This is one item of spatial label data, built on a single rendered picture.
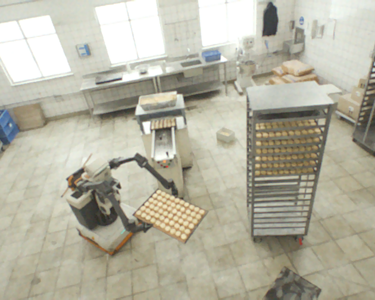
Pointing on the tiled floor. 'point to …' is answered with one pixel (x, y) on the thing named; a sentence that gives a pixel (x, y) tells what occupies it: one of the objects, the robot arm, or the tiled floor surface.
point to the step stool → (331, 91)
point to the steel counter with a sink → (193, 63)
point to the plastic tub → (225, 134)
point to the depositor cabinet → (183, 137)
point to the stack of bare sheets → (291, 287)
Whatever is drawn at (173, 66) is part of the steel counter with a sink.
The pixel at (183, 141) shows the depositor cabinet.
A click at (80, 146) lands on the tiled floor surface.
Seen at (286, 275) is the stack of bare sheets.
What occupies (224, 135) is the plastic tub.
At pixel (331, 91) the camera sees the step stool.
